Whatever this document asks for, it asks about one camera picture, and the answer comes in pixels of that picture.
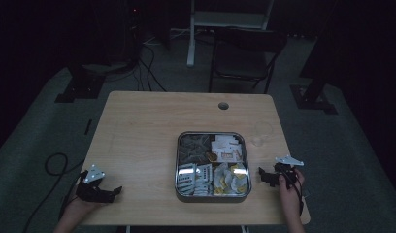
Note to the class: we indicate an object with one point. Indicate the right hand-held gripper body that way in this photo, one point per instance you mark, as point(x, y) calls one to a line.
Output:
point(287, 171)

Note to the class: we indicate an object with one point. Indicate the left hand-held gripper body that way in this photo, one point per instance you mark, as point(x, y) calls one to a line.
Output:
point(91, 191)

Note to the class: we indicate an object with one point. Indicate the pile of yellow-label tea bags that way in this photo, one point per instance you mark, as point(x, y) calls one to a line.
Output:
point(231, 181)

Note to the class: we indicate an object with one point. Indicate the clear glass cup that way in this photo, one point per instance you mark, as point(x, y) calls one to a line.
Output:
point(262, 132)

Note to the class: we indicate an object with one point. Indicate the dark square compartment box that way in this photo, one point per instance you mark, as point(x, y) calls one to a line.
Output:
point(212, 199)

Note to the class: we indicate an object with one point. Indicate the person's left hand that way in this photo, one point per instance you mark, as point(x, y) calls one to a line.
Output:
point(78, 208)

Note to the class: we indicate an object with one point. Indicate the person's right hand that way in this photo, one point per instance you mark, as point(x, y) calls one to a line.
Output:
point(291, 197)

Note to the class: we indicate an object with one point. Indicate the pile of white orange-print packets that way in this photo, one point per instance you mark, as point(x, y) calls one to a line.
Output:
point(227, 149)

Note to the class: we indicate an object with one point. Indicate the black marker pen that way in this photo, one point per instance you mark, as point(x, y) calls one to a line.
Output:
point(88, 126)

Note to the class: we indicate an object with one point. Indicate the pile of white striped packets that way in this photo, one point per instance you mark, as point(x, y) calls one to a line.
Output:
point(192, 181)

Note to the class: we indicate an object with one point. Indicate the pile of dark mesh tea bags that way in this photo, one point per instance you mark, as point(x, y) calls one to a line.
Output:
point(192, 147)

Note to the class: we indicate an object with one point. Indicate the black stand base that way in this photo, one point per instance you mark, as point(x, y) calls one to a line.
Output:
point(81, 85)
point(312, 98)

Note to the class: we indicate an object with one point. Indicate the black folding chair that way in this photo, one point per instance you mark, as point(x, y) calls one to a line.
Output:
point(243, 61)

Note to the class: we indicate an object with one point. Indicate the dark computer tower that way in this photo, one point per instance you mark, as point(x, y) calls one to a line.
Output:
point(133, 32)

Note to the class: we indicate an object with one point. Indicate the white metal desk frame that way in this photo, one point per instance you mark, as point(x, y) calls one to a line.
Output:
point(226, 19)

